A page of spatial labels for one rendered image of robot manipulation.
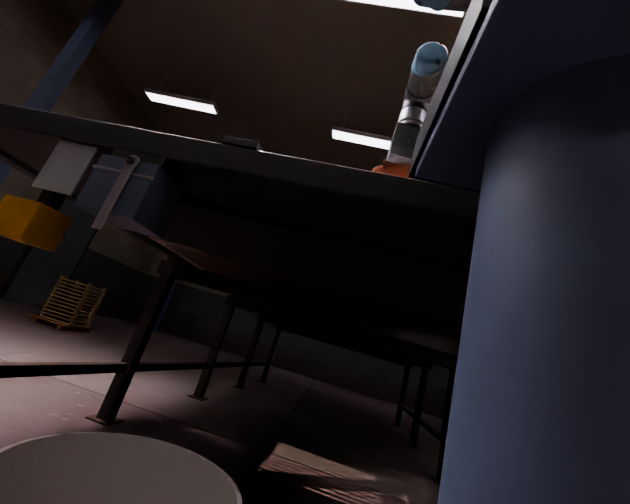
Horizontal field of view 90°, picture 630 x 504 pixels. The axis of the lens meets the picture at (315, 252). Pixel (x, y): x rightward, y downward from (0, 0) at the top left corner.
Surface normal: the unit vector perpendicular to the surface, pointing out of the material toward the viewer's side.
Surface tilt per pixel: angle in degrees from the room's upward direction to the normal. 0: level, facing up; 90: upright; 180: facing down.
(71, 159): 90
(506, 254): 90
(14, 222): 90
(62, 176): 90
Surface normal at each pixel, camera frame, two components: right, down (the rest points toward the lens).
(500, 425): -0.84, -0.37
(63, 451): 0.86, 0.04
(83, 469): 0.74, -0.06
